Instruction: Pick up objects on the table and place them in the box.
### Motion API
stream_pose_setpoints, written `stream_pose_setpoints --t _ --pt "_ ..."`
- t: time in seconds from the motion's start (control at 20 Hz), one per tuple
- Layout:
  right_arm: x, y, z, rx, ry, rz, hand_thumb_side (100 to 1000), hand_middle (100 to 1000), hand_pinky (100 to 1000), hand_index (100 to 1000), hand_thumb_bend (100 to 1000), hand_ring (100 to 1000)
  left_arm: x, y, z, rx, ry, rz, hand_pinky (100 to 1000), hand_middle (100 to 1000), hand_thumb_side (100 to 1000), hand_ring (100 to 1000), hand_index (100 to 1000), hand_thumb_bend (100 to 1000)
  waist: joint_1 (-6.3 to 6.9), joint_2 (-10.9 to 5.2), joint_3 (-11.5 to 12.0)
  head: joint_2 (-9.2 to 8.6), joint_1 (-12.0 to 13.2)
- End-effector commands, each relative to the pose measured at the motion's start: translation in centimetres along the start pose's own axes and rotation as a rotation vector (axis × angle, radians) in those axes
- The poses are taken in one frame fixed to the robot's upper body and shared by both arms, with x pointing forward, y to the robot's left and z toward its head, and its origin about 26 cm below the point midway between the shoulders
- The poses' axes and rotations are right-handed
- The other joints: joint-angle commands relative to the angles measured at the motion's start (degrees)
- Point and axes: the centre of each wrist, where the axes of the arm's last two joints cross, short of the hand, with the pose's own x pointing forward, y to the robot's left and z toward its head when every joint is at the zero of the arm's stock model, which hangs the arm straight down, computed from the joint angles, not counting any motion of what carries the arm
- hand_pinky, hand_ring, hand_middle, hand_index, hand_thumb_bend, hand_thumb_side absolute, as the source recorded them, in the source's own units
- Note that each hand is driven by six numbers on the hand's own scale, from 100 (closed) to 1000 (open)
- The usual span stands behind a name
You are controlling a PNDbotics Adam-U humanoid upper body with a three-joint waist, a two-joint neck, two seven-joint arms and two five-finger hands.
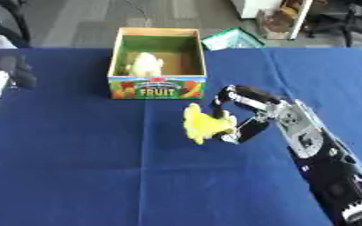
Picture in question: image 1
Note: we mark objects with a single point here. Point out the white cabinet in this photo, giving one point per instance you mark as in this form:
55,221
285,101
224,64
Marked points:
271,11

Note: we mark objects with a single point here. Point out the black office chair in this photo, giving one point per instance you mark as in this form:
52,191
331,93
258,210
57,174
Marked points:
346,22

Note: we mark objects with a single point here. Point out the brown bag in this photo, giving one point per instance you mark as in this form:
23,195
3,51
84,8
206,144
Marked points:
278,22

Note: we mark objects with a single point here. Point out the tan cardboard box green inside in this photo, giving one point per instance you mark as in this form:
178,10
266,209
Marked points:
158,79

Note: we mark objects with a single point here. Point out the person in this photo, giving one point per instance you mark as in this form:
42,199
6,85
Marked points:
4,23

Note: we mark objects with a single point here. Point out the pale yellow toy fruit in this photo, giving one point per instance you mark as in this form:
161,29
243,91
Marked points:
146,65

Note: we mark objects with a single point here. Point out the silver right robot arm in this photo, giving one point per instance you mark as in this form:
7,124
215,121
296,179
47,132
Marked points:
323,159

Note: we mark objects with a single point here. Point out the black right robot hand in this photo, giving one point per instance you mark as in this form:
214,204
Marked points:
247,95

